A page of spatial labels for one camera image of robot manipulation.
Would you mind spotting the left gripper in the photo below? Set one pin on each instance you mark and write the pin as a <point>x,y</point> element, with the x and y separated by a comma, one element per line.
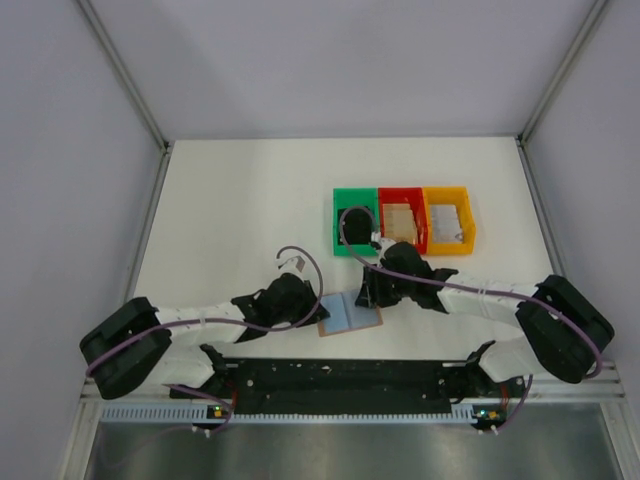
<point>308,296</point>

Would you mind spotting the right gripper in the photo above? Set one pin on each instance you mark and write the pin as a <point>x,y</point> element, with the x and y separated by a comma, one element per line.
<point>372,294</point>

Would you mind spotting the brown leather card holder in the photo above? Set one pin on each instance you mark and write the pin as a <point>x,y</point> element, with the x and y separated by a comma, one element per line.
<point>345,316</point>

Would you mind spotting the green plastic bin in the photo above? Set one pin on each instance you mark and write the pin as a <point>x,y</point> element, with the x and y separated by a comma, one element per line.
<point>358,198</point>

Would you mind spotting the red plastic bin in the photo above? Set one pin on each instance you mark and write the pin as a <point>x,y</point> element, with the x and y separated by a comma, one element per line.
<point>414,197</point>

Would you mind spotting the yellow plastic bin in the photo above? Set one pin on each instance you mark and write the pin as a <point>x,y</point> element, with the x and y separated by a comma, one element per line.
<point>458,196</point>

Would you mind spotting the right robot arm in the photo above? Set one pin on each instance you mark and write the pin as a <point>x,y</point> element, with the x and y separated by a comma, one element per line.
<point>561,332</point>

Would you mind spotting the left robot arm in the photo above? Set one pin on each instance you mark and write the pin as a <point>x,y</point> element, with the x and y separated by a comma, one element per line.
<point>141,345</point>

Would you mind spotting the gold cards stack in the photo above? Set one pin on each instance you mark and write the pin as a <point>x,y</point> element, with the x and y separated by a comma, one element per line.
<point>399,223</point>

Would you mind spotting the black cards stack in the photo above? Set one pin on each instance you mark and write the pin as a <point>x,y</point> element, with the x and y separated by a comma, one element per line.
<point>357,226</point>

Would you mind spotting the silver cards stack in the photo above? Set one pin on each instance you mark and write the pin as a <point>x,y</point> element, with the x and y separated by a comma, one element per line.
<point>446,226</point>

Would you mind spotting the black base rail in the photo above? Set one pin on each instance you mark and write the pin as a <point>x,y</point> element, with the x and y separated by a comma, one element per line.
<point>337,387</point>

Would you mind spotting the grey cable duct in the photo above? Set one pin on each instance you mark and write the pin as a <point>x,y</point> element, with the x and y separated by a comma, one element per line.
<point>208,415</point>

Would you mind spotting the aluminium frame profile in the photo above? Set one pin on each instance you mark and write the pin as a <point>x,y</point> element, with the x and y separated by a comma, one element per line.
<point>121,72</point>

